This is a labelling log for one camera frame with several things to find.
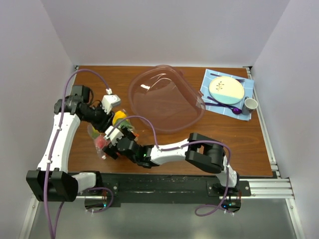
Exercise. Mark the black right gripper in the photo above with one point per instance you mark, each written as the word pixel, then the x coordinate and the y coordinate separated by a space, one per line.
pixel 110 149

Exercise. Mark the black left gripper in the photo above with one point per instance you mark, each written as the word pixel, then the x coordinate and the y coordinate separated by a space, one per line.
pixel 106 121

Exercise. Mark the clear zip top bag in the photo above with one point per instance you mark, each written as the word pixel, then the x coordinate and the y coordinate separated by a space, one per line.
pixel 95 134

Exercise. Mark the pink fake peach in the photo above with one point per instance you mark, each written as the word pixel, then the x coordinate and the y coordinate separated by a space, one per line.
pixel 100 143

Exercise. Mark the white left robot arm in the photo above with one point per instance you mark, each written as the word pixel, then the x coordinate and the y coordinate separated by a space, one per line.
pixel 51 180

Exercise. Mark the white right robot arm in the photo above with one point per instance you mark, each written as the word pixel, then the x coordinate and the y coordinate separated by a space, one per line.
pixel 206 154

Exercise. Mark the yellow fake lemon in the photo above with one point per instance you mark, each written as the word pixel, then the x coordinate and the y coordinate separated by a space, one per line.
pixel 118 115

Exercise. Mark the green fake pepper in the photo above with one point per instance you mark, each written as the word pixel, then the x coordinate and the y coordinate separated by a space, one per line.
pixel 126 124

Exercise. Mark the clear plastic bowl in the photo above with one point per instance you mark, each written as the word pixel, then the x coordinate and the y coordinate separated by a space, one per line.
pixel 162 95

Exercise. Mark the purple fork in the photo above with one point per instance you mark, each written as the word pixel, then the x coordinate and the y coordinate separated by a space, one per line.
pixel 213 99

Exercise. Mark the cream and blue plate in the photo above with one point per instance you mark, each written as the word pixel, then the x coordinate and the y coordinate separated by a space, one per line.
pixel 227 90

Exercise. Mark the blue checked cloth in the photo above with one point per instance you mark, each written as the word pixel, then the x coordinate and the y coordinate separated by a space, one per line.
pixel 248 85

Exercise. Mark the purple spoon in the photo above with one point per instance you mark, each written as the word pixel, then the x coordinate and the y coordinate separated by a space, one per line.
pixel 234 110

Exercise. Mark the grey white mug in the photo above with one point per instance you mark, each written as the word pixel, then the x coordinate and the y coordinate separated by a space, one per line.
pixel 249 106

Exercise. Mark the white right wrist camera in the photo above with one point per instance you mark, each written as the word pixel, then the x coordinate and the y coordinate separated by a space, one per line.
pixel 113 135

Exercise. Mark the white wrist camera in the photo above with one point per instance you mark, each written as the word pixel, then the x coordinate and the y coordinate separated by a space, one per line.
pixel 109 102
pixel 113 135

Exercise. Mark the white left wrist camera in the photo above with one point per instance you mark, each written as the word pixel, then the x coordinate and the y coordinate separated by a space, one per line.
pixel 109 102

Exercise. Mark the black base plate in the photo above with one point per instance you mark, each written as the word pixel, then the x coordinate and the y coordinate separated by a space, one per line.
pixel 165 189

